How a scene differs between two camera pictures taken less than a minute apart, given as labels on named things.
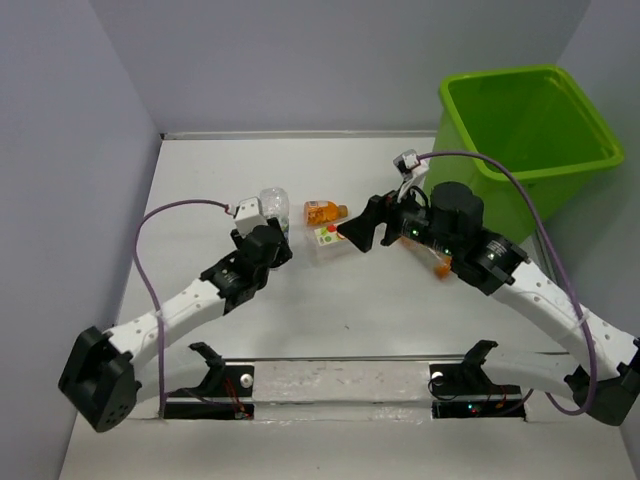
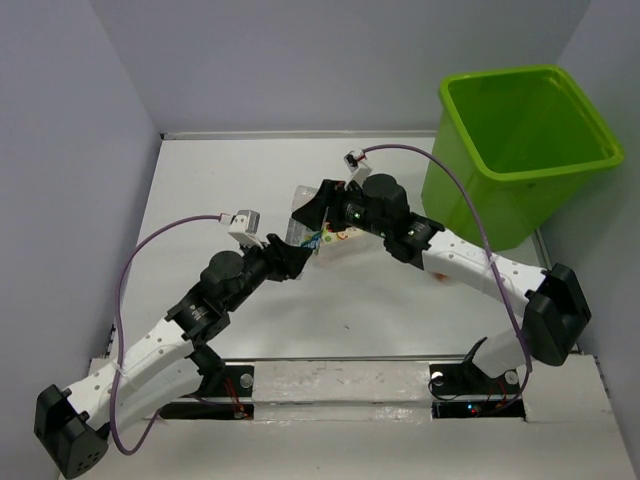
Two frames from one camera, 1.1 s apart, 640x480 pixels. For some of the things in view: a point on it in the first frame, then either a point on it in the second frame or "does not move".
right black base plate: [464, 391] does not move
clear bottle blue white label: [274, 203] to [300, 233]
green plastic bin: [537, 119] does not move
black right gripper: [362, 227] to [327, 205]
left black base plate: [226, 392] does not move
